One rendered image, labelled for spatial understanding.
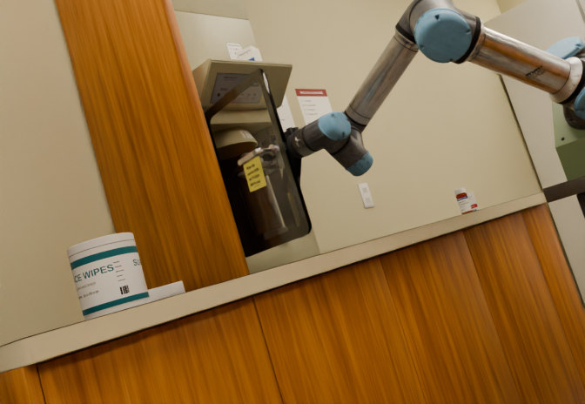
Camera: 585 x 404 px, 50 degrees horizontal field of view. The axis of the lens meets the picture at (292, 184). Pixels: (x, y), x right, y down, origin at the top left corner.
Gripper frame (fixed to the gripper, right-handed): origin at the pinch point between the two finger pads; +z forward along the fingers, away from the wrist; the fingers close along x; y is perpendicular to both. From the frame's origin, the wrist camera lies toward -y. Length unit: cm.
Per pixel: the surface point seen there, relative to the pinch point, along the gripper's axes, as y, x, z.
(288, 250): -23.5, -1.3, -2.9
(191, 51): 36.6, 13.1, -3.3
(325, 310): -40, 21, -30
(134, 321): -30, 69, -33
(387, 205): -13, -117, 40
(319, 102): 39, -91, 40
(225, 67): 27.0, 12.2, -13.7
